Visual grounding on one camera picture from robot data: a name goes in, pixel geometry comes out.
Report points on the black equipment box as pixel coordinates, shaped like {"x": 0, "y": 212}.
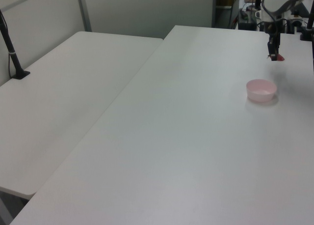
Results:
{"x": 247, "y": 25}

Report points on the grey metal partition frame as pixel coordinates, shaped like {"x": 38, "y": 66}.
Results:
{"x": 84, "y": 11}

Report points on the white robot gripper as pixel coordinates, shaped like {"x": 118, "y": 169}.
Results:
{"x": 267, "y": 17}

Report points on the dark metal rack post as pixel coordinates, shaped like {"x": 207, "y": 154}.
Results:
{"x": 214, "y": 7}

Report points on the red toy strawberry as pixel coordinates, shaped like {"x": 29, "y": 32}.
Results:
{"x": 281, "y": 59}

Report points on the pink plastic bowl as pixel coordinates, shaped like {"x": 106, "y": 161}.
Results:
{"x": 261, "y": 93}

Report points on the black clamped camera stand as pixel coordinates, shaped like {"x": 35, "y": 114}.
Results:
{"x": 11, "y": 50}
{"x": 306, "y": 34}

